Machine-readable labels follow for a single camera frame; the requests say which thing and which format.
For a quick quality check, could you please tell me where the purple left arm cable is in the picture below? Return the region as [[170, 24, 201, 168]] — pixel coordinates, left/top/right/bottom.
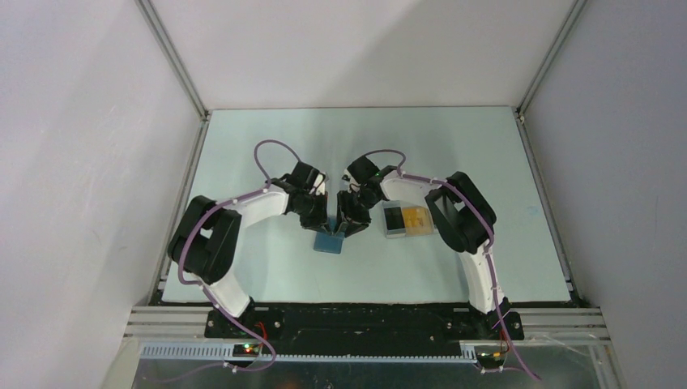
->
[[177, 139, 303, 374]]

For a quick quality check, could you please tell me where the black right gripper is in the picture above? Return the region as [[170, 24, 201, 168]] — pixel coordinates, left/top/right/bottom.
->
[[334, 190, 379, 239]]

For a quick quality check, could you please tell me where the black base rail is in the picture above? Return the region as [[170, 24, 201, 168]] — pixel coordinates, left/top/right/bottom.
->
[[204, 302, 524, 357]]

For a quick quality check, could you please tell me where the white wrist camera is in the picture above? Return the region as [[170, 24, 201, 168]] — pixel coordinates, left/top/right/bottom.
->
[[342, 169, 357, 184], [312, 173, 328, 195]]

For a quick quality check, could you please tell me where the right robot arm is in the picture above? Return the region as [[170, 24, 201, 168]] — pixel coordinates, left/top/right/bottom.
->
[[335, 156, 509, 339]]

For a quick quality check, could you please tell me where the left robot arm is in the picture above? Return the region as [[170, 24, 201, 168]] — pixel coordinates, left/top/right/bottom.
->
[[167, 162, 330, 338]]

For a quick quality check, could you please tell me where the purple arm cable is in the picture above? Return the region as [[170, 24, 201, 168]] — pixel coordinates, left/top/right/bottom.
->
[[362, 149, 540, 383], [177, 139, 303, 374]]

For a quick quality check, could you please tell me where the blue leather card holder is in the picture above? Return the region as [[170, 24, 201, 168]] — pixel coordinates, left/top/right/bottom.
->
[[313, 216, 345, 254]]

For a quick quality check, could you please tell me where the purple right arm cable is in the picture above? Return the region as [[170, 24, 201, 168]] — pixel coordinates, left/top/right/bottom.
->
[[362, 149, 540, 383]]

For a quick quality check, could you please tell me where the black credit card stack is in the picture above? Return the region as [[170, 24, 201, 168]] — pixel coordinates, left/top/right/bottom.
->
[[383, 207, 406, 236]]

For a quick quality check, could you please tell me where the clear acrylic card tray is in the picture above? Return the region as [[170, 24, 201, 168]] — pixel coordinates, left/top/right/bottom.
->
[[382, 201, 436, 238]]

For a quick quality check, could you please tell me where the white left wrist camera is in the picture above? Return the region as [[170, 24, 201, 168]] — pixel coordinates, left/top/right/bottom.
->
[[312, 173, 328, 195]]

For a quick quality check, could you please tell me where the gold credit card stack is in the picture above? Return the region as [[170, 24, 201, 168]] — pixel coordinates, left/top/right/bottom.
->
[[402, 207, 434, 237]]

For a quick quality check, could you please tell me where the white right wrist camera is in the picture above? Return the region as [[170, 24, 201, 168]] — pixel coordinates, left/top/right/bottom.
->
[[342, 169, 357, 184]]

